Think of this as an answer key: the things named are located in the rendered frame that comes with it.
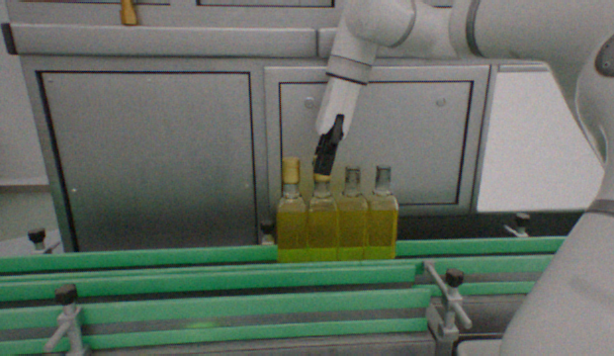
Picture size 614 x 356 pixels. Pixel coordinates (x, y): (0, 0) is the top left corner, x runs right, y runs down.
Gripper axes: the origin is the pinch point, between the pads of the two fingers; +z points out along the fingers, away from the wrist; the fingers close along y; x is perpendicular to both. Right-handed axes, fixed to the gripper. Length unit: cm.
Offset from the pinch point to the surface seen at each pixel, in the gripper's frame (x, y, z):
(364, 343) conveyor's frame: 13.0, 14.9, 25.5
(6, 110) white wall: -251, -307, 102
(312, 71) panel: -5.1, -12.0, -14.5
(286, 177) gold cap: -5.9, 1.4, 4.3
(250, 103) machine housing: -16.3, -18.0, -4.3
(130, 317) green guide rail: -25.4, 14.2, 29.1
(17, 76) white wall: -243, -307, 69
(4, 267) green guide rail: -54, -2, 36
